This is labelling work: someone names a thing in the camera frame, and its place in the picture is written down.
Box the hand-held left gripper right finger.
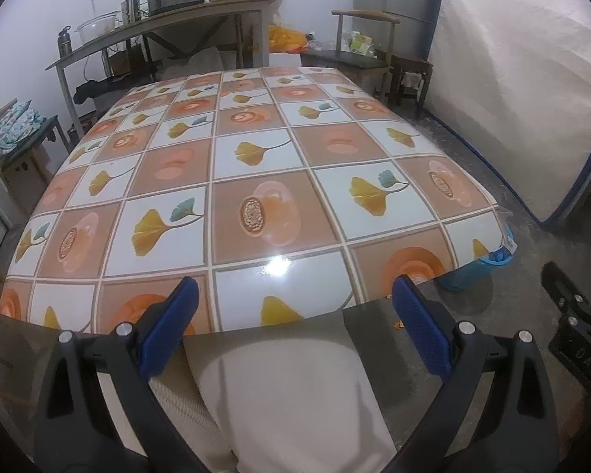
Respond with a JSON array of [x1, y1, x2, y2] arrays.
[[384, 275, 559, 473]]

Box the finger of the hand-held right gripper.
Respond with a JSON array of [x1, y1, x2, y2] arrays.
[[542, 261, 591, 329]]

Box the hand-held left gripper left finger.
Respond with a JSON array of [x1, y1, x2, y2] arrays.
[[33, 276, 212, 473]]

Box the blue mesh waste bin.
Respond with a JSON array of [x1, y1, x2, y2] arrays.
[[433, 222, 519, 292]]

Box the person's beige trousers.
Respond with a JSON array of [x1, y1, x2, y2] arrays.
[[147, 312, 401, 473]]

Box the plastic-wrapped mattress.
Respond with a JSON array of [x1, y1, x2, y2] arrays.
[[426, 0, 591, 226]]

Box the chair with floral cushion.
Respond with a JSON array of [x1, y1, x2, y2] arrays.
[[0, 97, 73, 189]]

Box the black cloth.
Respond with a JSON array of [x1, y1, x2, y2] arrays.
[[73, 78, 154, 105]]

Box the floral cushion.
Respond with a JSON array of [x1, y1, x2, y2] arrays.
[[0, 99, 48, 157]]

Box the green and white box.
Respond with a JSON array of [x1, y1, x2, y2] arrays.
[[349, 30, 376, 57]]

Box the white storage box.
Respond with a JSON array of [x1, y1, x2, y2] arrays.
[[268, 50, 302, 68]]

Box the clear glass bowl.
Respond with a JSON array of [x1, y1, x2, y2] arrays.
[[75, 12, 122, 46]]

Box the long grey table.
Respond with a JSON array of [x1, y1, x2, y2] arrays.
[[45, 0, 280, 140]]

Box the yellow plastic bag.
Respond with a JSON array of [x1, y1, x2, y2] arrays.
[[268, 24, 309, 54]]

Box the light wooden armchair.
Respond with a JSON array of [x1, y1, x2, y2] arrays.
[[303, 9, 403, 105]]

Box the steel cups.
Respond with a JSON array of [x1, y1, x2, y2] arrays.
[[120, 0, 142, 26]]

